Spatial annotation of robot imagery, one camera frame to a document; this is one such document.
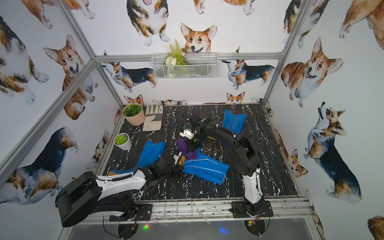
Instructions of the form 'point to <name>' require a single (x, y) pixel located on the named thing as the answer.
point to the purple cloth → (185, 149)
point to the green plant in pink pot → (132, 110)
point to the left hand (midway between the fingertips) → (183, 165)
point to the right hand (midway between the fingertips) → (189, 149)
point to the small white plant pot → (126, 145)
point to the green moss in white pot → (121, 139)
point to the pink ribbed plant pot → (138, 119)
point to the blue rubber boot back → (233, 121)
